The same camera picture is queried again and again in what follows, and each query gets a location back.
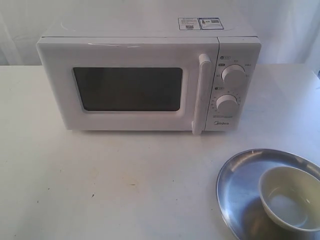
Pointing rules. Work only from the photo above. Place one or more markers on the white microwave oven body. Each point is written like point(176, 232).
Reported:
point(238, 43)

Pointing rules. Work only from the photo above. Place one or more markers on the white microwave door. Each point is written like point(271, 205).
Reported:
point(131, 83)

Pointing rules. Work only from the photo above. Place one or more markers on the white background curtain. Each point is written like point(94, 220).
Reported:
point(289, 30)

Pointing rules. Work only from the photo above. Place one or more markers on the cream ceramic bowl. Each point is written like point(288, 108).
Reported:
point(291, 198)

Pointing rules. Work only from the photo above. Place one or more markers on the round steel tray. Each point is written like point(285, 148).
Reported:
point(238, 197)

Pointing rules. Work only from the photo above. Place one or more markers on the upper white control knob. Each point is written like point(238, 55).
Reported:
point(233, 75)

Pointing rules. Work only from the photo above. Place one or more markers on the white control knob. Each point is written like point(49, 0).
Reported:
point(233, 75)
point(227, 104)

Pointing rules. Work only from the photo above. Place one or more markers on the printed label sticker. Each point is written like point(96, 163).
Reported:
point(200, 23)

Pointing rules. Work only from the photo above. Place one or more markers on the lower white control knob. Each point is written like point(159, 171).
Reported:
point(227, 104)

